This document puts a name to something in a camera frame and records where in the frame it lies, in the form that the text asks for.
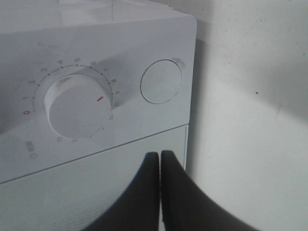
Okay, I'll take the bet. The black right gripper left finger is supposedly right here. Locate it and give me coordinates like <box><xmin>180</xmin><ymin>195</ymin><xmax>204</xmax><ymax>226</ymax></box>
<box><xmin>84</xmin><ymin>152</ymin><xmax>160</xmax><ymax>231</ymax></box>

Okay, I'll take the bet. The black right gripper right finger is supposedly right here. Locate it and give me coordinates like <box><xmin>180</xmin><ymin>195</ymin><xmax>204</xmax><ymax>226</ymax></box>
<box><xmin>161</xmin><ymin>150</ymin><xmax>256</xmax><ymax>231</ymax></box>

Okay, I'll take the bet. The white microwave knob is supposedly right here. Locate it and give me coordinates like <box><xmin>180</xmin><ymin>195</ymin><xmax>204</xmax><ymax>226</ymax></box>
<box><xmin>44</xmin><ymin>74</ymin><xmax>112</xmax><ymax>139</ymax></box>

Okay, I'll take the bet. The round white door button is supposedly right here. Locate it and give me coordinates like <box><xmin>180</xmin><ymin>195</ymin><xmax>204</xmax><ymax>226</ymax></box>
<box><xmin>140</xmin><ymin>59</ymin><xmax>182</xmax><ymax>104</ymax></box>

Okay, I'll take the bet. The white microwave oven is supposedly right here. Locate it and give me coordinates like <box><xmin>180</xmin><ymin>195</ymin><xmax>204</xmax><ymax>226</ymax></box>
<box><xmin>0</xmin><ymin>0</ymin><xmax>198</xmax><ymax>185</ymax></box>

